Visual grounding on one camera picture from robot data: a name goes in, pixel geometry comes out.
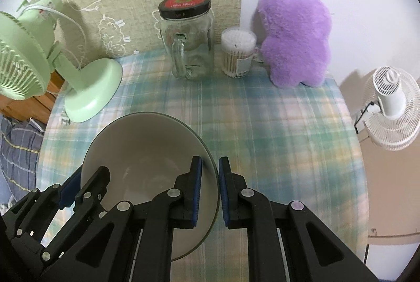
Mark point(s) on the plaid tablecloth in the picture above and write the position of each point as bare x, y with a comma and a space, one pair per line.
279, 137

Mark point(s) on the blue striped cloth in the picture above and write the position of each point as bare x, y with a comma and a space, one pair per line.
16, 154

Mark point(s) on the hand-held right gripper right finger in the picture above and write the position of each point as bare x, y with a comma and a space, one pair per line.
224, 193

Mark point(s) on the beige cabinet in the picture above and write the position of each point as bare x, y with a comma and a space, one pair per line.
393, 196

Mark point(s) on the green desk fan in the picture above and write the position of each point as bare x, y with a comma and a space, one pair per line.
95, 85

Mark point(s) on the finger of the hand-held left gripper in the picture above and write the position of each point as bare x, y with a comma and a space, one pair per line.
100, 175
69, 191

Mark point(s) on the wooden furniture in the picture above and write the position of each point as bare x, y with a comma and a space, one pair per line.
29, 108

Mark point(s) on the clear cotton swab box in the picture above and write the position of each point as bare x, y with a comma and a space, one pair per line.
238, 52

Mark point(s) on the glass jar with black lid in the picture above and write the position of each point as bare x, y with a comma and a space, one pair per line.
197, 39

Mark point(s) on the purple plush toy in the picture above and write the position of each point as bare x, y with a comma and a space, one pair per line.
292, 32

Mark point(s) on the white standing fan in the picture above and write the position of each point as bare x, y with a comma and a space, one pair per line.
390, 98

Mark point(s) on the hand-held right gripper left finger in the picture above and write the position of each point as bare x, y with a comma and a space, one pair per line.
196, 190

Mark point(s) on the white green floral bowl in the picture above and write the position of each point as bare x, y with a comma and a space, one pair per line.
141, 150

